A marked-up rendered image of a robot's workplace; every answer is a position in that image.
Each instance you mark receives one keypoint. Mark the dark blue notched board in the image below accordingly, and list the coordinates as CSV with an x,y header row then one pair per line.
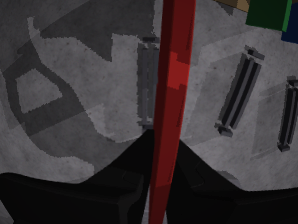
x,y
291,33

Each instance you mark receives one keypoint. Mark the dark green notched board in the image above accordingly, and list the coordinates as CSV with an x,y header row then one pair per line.
x,y
270,14

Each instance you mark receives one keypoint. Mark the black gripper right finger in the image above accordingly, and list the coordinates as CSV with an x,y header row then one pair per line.
x,y
200,195

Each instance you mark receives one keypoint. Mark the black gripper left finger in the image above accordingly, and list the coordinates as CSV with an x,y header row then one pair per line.
x,y
115,195

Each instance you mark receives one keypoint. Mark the red board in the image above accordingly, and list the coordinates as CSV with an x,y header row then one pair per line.
x,y
172,84

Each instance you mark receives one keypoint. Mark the tan slotted board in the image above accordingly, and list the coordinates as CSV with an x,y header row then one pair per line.
x,y
240,4

